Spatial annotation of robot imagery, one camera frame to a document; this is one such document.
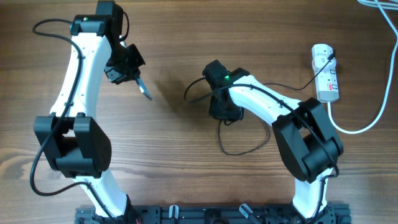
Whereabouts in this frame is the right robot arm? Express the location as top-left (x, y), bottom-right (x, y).
top-left (202, 60), bottom-right (343, 222)

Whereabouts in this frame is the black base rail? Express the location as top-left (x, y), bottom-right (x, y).
top-left (74, 203), bottom-right (352, 224)

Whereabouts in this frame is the white power strip cord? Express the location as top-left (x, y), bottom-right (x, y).
top-left (326, 0), bottom-right (398, 135)

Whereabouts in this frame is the white coiled cable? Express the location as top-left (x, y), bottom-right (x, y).
top-left (356, 0), bottom-right (398, 11)

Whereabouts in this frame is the black USB charging cable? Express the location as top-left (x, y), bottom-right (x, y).
top-left (217, 49), bottom-right (336, 156)

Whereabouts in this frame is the Samsung Galaxy smartphone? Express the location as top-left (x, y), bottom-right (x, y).
top-left (135, 78), bottom-right (152, 100)

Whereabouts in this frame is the white USB charger plug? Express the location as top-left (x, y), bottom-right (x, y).
top-left (312, 54), bottom-right (336, 72)

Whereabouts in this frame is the white power strip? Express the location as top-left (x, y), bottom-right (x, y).
top-left (312, 44), bottom-right (339, 103)

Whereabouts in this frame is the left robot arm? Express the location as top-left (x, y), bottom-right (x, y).
top-left (34, 1), bottom-right (147, 223)

